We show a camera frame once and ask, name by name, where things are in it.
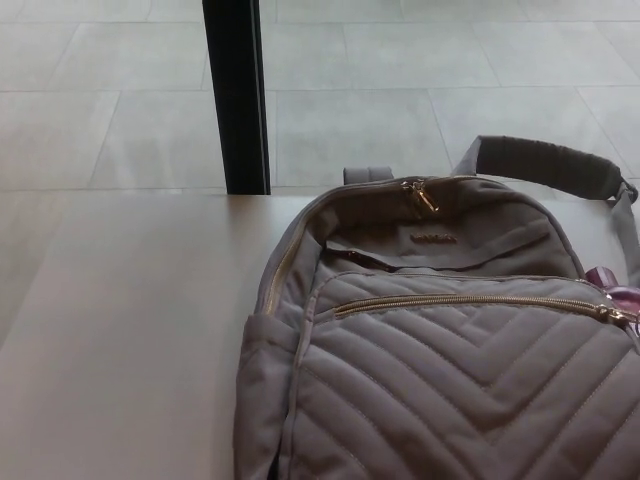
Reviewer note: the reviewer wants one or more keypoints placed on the grey quilted backpack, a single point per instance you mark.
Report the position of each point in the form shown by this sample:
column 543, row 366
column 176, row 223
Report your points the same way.
column 450, row 380

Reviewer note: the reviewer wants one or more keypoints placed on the purple transparent bottle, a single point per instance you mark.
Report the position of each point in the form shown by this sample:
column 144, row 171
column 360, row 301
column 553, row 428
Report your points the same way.
column 622, row 295

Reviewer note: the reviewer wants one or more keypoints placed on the black window frame post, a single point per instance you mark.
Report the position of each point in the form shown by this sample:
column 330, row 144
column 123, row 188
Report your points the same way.
column 237, row 100

